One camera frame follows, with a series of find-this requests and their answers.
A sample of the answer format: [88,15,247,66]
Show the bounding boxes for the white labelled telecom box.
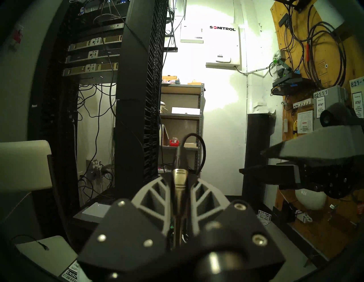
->
[349,77,364,118]

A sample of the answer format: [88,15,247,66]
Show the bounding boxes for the wall power outlet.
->
[85,159,104,181]

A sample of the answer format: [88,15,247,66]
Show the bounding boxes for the black jack plug cable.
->
[171,133,206,250]

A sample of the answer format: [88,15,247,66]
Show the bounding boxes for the tall black panel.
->
[246,112,275,211]

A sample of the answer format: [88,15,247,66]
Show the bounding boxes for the black network router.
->
[272,71,316,96]

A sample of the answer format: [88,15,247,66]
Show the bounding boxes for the black speaker cabinet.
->
[57,195,285,282]

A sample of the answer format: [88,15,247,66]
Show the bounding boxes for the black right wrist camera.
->
[319,102,364,128]

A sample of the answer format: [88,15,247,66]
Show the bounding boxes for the thin black loose cable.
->
[11,235,49,250]

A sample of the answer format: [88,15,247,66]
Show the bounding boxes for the grey telecom box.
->
[313,85,349,134]

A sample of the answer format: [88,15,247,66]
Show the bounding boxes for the beige rack unit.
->
[68,34,123,51]
[63,63,118,76]

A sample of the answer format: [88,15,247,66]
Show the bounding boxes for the black server rack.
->
[28,0,178,205]

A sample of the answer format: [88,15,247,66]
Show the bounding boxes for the white Sonitrol alarm cabinet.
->
[206,22,242,71]

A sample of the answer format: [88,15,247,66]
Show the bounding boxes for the white lattice bracket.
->
[257,210,271,226]

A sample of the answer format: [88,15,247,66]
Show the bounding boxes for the white dome device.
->
[294,188,327,211]

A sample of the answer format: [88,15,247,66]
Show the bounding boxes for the grey metal shelf unit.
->
[159,82,205,174]

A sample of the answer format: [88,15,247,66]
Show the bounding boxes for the plywood wall board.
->
[270,0,364,256]

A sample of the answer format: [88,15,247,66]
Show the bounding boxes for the black rack server unit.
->
[66,48,121,63]

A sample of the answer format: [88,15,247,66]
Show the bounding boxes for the small white wall box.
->
[180,23,204,44]

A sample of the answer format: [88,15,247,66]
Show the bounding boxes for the large black cable loop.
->
[306,21,347,90]

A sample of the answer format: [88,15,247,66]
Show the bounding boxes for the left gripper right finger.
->
[182,173,286,282]

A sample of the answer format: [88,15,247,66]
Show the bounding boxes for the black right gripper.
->
[239,125,364,200]

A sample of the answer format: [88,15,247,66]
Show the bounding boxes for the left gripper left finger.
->
[77,173,175,282]

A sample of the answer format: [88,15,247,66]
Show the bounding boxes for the grey flat rack device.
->
[73,202,111,225]

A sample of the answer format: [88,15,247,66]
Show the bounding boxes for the beige folding chair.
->
[0,140,80,282]

